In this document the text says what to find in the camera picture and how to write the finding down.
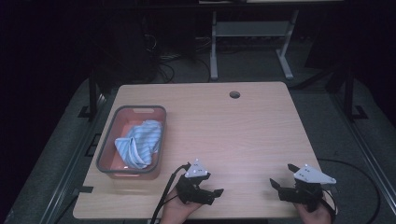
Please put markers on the black upright post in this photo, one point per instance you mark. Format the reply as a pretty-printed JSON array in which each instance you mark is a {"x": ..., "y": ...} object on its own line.
[
  {"x": 92, "y": 93},
  {"x": 348, "y": 90}
]

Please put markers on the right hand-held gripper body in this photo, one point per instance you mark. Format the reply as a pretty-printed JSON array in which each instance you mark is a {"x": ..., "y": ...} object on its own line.
[{"x": 311, "y": 177}]

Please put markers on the blue striped cloth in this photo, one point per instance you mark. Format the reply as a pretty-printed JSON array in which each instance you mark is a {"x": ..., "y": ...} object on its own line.
[{"x": 141, "y": 144}]

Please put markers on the pink basket with grey rim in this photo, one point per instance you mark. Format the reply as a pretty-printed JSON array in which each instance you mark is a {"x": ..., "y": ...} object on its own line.
[{"x": 115, "y": 140}]

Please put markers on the person's right hand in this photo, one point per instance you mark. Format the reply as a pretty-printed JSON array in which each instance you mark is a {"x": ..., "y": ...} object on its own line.
[{"x": 314, "y": 216}]

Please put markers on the aluminium frame rail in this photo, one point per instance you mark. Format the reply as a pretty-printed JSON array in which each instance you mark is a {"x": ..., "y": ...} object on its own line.
[
  {"x": 71, "y": 161},
  {"x": 364, "y": 146}
]

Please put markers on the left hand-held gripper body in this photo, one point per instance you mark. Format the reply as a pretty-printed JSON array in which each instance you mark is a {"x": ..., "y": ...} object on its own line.
[{"x": 196, "y": 170}]

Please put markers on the person's left hand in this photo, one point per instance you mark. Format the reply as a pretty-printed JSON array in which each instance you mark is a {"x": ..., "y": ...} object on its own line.
[{"x": 176, "y": 211}]

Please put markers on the grey metal stand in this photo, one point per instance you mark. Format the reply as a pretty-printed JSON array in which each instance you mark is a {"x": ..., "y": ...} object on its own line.
[{"x": 249, "y": 29}]

